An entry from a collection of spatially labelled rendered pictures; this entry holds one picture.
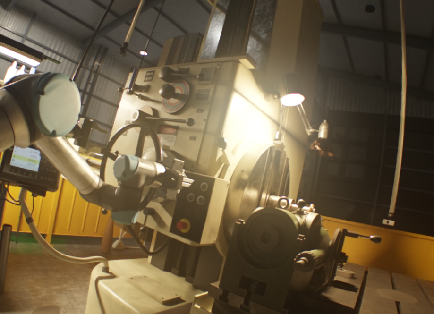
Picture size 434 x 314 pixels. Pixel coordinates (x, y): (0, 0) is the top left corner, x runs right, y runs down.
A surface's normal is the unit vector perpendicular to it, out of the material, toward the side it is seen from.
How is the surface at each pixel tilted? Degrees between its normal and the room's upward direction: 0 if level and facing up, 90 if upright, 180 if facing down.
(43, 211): 90
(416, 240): 90
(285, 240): 90
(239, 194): 88
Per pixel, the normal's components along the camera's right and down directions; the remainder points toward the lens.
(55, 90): 0.95, 0.11
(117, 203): -0.36, -0.20
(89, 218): 0.80, 0.11
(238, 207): -0.58, -0.07
